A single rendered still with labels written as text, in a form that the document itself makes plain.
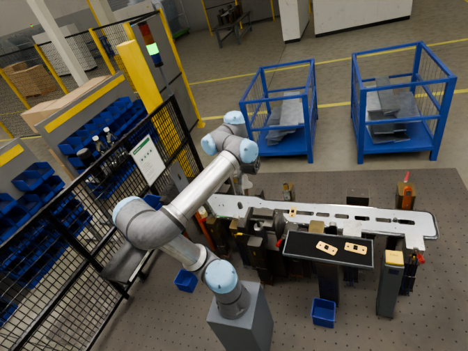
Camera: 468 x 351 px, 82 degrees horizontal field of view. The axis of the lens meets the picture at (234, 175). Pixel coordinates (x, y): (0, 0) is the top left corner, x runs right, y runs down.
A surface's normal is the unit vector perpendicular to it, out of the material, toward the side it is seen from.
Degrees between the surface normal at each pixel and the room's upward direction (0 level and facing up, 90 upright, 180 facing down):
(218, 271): 8
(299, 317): 0
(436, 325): 0
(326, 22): 90
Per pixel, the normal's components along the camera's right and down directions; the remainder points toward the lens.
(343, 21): -0.25, 0.65
